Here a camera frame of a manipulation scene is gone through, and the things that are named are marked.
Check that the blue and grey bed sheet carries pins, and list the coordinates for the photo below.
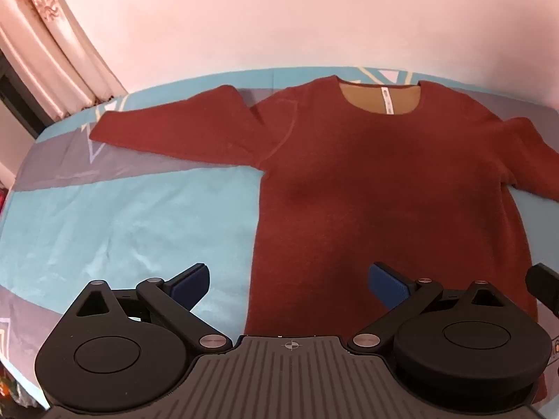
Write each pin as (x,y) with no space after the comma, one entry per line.
(131,227)

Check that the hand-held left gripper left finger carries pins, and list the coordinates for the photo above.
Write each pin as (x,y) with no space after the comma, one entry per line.
(191,286)

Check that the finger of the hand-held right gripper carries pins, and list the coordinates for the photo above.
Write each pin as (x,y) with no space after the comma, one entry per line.
(543,283)

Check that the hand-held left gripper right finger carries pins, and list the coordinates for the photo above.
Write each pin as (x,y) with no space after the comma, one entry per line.
(385,287)

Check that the dark red sweater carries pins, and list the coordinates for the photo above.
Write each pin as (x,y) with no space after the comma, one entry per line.
(371,174)

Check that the pink patterned curtain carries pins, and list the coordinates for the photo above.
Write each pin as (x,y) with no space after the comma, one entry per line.
(52,52)

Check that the dark window frame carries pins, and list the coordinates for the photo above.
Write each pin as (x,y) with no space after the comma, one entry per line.
(15,100)

